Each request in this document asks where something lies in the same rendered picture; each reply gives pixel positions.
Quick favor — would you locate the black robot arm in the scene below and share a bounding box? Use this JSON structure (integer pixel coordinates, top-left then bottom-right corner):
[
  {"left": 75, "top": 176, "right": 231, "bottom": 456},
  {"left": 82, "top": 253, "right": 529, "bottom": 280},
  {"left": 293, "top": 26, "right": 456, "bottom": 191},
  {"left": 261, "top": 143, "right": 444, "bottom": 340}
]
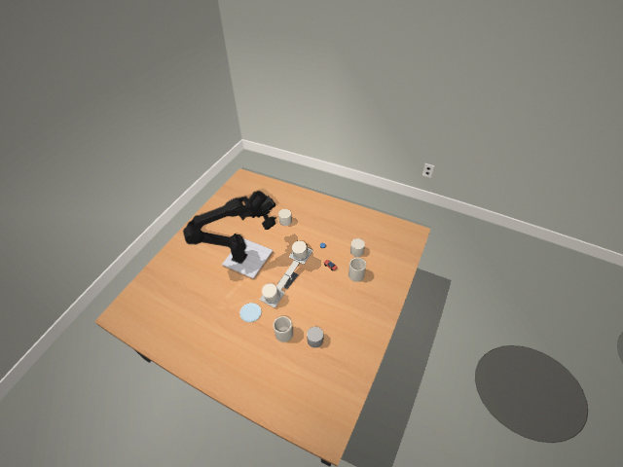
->
[{"left": 184, "top": 190, "right": 275, "bottom": 264}]

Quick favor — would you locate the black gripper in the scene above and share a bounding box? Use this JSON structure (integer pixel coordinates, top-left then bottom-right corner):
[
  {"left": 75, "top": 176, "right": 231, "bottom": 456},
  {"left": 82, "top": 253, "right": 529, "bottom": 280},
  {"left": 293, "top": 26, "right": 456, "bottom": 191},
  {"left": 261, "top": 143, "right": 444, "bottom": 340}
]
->
[{"left": 252, "top": 207, "right": 276, "bottom": 230}]

